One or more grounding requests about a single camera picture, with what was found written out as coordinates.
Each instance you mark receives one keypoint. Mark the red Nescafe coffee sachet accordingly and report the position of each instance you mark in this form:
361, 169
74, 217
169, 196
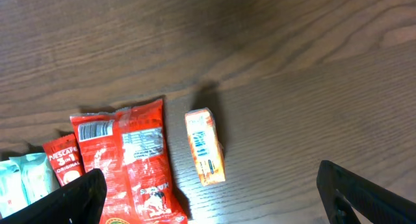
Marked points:
65, 158

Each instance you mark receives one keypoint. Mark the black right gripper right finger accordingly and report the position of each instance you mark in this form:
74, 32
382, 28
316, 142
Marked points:
344, 193

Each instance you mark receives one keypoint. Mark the red snack bag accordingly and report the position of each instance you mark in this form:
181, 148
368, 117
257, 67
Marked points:
128, 146

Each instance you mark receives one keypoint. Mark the white green wipes pack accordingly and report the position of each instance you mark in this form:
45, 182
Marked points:
25, 180

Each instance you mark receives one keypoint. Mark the small orange carton box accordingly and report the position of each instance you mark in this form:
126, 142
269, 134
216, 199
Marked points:
204, 145

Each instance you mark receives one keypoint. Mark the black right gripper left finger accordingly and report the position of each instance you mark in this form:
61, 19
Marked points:
80, 201

